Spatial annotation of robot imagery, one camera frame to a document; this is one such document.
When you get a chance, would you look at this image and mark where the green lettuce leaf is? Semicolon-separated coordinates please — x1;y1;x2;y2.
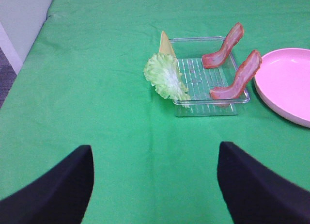
144;52;191;101

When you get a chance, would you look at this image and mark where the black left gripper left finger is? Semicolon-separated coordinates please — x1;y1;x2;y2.
0;145;94;224

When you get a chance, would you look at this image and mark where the pink plate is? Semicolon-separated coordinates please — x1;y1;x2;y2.
254;48;310;128

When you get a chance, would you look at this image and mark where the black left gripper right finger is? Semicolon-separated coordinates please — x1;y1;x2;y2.
217;142;310;224

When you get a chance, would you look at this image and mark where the yellow cheese slice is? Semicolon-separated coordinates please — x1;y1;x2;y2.
158;31;176;58

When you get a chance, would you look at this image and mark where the clear plastic ingredient tray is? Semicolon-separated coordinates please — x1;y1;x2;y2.
170;36;250;117

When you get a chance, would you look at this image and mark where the bacon strip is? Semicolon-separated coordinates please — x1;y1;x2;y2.
209;50;262;100
201;22;245;69

